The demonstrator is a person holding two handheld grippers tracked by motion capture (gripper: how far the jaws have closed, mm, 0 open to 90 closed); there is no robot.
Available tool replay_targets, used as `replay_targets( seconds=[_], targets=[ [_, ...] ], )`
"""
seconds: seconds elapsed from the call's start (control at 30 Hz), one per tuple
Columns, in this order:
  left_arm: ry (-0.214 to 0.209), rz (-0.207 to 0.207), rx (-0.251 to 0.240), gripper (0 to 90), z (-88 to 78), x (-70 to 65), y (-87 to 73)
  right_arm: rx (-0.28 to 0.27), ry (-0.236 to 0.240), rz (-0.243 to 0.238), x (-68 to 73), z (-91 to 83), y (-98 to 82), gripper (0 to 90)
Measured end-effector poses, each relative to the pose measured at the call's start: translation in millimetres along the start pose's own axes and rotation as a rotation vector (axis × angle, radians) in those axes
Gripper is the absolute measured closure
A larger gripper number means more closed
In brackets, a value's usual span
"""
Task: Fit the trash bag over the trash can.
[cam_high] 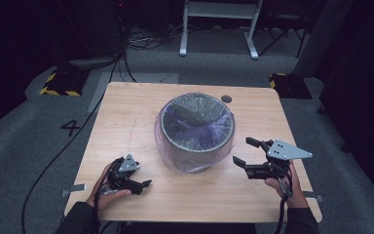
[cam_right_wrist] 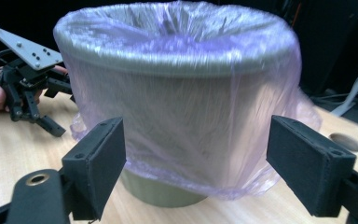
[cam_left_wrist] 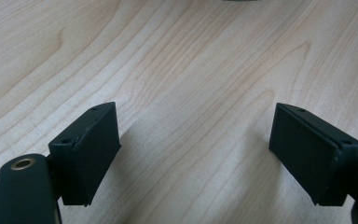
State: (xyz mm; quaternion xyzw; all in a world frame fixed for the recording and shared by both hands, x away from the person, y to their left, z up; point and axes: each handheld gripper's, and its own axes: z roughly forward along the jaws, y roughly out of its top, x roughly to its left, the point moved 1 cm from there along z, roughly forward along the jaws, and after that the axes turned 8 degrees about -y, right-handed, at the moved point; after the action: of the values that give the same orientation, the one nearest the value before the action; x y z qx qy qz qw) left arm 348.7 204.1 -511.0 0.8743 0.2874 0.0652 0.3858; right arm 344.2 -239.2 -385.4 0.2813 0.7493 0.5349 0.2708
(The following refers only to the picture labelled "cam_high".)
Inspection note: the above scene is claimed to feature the grey column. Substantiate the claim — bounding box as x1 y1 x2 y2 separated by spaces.
293 0 355 78

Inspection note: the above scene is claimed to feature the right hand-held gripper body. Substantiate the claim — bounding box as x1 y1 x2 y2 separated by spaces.
245 139 314 198

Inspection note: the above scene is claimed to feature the green ribbed plastic bin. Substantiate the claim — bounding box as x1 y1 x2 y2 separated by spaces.
160 92 236 174

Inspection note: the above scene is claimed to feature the person's left hand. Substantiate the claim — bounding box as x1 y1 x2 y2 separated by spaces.
86 162 132 211

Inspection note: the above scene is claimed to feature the long black floor cable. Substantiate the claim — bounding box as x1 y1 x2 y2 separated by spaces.
20 52 128 234

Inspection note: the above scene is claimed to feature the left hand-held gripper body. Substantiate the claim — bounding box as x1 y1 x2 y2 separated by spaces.
105 153 143 196

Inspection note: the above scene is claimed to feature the white metal stand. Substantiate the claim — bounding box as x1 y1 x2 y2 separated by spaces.
178 0 264 60

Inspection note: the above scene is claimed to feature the person's right hand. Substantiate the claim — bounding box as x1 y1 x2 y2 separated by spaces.
264 161 310 209

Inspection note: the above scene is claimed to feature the grey metal table bracket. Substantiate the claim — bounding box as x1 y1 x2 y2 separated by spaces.
60 183 88 198
303 190 323 203

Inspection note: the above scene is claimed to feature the hand-held gripper black cable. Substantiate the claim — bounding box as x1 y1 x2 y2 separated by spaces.
274 175 294 234
92 158 125 234

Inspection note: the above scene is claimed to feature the bundle of floor cables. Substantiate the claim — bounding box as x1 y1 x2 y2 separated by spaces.
126 23 189 52

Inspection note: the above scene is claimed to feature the right hand-held gripper black cable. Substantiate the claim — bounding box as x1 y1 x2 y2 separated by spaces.
274 175 294 234

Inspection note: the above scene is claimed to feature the left hand-held gripper black cable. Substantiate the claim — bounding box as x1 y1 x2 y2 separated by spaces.
92 158 125 234

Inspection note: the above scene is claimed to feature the purple plastic bag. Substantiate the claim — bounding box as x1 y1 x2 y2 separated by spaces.
154 92 237 176

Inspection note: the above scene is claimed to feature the black yellow striped floor plate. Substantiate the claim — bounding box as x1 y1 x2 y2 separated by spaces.
269 72 313 100
39 67 91 98

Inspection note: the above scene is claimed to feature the black equipment stand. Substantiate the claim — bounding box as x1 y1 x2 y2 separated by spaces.
57 0 131 71

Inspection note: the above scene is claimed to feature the black folding stand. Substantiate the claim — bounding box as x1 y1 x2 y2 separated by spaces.
258 0 310 59

